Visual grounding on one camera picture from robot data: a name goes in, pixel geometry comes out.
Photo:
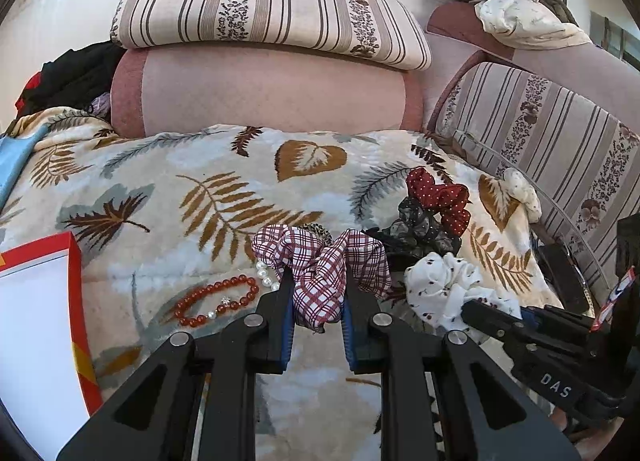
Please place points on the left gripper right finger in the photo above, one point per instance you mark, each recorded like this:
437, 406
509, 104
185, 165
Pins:
443, 398

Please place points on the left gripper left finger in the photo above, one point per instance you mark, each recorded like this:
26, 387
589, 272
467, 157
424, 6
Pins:
194, 397

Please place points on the white dotted scrunchie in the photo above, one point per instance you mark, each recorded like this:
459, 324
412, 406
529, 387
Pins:
438, 286

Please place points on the grey black organza scrunchie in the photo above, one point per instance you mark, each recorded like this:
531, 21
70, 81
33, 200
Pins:
415, 234

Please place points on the plaid red white scrunchie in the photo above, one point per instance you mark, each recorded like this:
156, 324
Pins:
320, 269

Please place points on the red polka dot scrunchie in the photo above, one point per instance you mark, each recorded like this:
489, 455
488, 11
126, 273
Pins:
448, 201

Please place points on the red white shallow box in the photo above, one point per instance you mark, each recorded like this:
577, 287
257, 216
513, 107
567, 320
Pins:
48, 383

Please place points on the leaf pattern blanket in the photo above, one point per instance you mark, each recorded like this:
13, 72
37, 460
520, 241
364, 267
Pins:
156, 217

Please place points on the striped side cushion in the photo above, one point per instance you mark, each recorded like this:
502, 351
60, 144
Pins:
583, 162

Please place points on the light blue cloth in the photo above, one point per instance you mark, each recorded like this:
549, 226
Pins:
14, 153

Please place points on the pink bolster cushion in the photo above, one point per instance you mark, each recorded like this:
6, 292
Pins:
188, 87

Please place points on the black and red clothes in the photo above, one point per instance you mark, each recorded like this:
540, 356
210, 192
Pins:
72, 80

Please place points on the pink side cushion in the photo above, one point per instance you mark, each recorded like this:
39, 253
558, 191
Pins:
457, 43

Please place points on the white floral garment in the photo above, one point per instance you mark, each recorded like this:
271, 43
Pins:
527, 25

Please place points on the striped floral pillow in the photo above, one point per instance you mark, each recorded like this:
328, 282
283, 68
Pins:
382, 31

